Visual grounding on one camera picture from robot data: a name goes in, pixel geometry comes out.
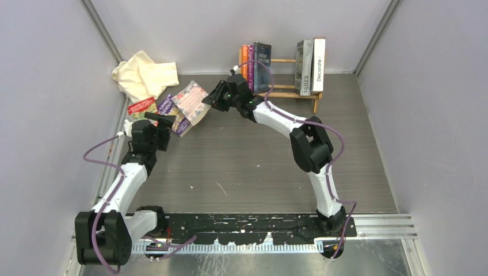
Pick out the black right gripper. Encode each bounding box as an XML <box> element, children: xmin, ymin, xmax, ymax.
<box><xmin>201</xmin><ymin>80</ymin><xmax>239</xmax><ymax>113</ymax></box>

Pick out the floral white book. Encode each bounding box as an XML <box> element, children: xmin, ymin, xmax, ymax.
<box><xmin>171</xmin><ymin>80</ymin><xmax>211</xmax><ymax>126</ymax></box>

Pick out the orange treehouse book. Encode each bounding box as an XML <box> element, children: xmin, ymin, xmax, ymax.
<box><xmin>240</xmin><ymin>44</ymin><xmax>249</xmax><ymax>80</ymax></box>

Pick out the purple cartoon book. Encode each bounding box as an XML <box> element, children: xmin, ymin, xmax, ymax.
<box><xmin>247</xmin><ymin>44</ymin><xmax>254</xmax><ymax>92</ymax></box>

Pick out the dark blue book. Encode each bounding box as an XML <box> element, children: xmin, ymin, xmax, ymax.
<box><xmin>253</xmin><ymin>42</ymin><xmax>272</xmax><ymax>94</ymax></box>

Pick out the grey ianra book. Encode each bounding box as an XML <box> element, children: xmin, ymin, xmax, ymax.
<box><xmin>294</xmin><ymin>39</ymin><xmax>314</xmax><ymax>96</ymax></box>

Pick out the wooden book rack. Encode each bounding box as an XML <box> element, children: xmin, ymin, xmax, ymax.
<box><xmin>238</xmin><ymin>46</ymin><xmax>326</xmax><ymax>113</ymax></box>

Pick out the white Decorate book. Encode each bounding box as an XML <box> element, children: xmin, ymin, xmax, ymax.
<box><xmin>311</xmin><ymin>37</ymin><xmax>326</xmax><ymax>94</ymax></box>

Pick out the purple yellow treehouse book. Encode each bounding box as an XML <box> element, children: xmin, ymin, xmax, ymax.
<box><xmin>157</xmin><ymin>94</ymin><xmax>192</xmax><ymax>137</ymax></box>

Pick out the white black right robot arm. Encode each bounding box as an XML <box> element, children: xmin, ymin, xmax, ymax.
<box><xmin>202</xmin><ymin>74</ymin><xmax>347</xmax><ymax>236</ymax></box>

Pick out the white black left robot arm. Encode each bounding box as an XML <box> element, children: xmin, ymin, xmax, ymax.
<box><xmin>74</xmin><ymin>112</ymin><xmax>176</xmax><ymax>270</ymax></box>

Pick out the red treehouse book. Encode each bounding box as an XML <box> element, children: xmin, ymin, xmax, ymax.
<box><xmin>127</xmin><ymin>97</ymin><xmax>158</xmax><ymax>122</ymax></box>

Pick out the cream cloth bag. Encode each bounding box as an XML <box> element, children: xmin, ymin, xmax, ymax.
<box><xmin>111</xmin><ymin>50</ymin><xmax>180</xmax><ymax>104</ymax></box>

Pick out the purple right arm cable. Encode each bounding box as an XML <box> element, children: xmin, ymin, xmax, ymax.
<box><xmin>238</xmin><ymin>60</ymin><xmax>357</xmax><ymax>261</ymax></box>

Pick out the black mounting base plate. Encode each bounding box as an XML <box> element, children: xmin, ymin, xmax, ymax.
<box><xmin>143</xmin><ymin>213</ymin><xmax>357</xmax><ymax>259</ymax></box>

